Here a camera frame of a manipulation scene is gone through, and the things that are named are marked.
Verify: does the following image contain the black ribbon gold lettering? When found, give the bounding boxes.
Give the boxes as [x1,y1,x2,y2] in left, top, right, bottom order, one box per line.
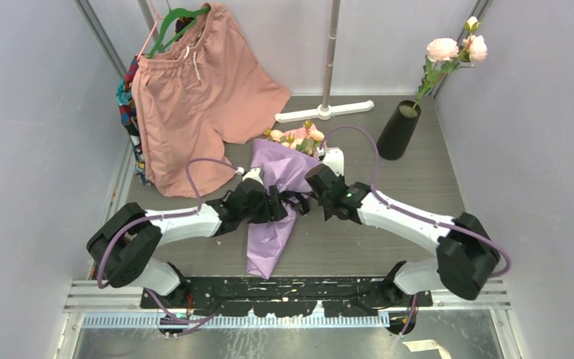
[279,191,318,216]

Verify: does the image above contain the purple paper flower bouquet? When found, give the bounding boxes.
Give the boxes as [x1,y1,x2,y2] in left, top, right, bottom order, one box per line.
[247,120,324,279]

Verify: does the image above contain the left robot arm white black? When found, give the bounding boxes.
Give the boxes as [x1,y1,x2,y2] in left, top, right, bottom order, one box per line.
[86,179,287,296]

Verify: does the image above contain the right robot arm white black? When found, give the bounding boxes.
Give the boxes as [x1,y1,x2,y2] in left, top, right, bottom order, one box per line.
[305,165,501,301]

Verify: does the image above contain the black cylindrical vase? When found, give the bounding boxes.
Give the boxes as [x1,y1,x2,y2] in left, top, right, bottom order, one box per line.
[376,100,422,160]

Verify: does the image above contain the white clothes rack stand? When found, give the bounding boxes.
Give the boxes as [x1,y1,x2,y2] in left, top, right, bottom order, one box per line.
[274,0,374,123]

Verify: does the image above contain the pink shorts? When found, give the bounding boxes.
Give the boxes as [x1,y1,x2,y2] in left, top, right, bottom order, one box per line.
[132,3,291,197]

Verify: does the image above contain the colourful patterned garment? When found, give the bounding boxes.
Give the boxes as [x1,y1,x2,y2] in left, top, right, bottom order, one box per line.
[116,56,151,185]

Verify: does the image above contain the pink artificial rose stem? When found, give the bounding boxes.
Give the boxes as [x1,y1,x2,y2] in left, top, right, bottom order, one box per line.
[410,16,488,114]

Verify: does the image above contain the green clothes hanger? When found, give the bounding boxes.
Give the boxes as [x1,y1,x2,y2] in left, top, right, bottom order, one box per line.
[146,4,211,58]

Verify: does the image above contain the pink clothes hanger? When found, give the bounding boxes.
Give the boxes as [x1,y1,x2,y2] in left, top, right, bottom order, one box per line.
[136,0,164,59]

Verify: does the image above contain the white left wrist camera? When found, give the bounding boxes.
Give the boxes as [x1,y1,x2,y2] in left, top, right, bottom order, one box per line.
[242,168,263,185]

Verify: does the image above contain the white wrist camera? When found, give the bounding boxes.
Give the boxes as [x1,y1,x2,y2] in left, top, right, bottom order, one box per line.
[242,168,263,185]
[321,147,345,177]

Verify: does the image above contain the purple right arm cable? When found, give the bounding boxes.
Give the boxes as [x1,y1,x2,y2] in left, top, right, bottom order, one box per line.
[325,124,512,338]

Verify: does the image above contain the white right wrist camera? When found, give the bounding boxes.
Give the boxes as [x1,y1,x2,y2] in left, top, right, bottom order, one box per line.
[321,147,345,177]

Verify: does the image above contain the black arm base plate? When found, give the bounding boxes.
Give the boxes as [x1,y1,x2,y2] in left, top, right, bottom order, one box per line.
[161,277,411,318]

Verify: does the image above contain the aluminium rail frame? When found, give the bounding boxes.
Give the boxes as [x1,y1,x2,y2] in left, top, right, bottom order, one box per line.
[55,277,522,358]

